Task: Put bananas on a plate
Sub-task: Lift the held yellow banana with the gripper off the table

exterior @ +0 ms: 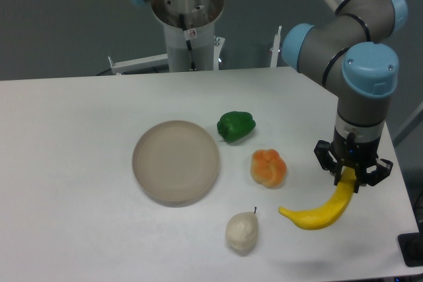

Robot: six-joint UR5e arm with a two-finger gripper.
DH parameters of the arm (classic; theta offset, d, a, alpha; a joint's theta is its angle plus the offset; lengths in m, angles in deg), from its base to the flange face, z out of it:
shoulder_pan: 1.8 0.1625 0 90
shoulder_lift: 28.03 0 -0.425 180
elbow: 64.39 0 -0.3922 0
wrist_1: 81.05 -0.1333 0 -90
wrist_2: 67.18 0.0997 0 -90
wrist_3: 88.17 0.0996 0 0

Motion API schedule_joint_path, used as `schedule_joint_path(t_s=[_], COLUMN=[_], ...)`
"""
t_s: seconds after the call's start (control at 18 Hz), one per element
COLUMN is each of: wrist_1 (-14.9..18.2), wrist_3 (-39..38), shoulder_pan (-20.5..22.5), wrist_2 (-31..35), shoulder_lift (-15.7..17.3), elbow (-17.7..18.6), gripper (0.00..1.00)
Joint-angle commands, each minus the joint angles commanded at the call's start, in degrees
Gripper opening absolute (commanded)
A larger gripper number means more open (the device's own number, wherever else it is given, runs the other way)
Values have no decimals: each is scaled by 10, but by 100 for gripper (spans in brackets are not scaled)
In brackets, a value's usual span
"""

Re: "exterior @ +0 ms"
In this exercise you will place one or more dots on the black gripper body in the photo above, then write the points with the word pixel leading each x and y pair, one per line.
pixel 349 149

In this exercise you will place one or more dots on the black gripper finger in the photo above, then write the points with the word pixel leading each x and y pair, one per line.
pixel 329 160
pixel 373 174

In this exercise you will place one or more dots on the yellow banana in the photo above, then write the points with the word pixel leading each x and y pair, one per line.
pixel 327 214

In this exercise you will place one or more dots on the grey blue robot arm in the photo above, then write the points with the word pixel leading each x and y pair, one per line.
pixel 347 57

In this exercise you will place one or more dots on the beige round plate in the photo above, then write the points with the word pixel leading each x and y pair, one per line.
pixel 176 162

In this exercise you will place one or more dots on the orange bread roll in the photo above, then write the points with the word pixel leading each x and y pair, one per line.
pixel 268 168

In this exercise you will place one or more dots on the black device at table edge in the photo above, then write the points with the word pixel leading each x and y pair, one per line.
pixel 411 248

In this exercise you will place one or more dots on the green bell pepper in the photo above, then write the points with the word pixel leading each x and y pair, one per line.
pixel 235 125

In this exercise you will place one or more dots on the white pear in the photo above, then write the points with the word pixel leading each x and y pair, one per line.
pixel 241 232

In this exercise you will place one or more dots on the white upright bracket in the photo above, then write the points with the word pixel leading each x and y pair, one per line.
pixel 275 48

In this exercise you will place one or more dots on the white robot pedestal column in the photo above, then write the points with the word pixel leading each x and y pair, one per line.
pixel 189 31

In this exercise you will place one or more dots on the white metal frame bracket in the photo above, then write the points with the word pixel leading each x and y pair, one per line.
pixel 140 65

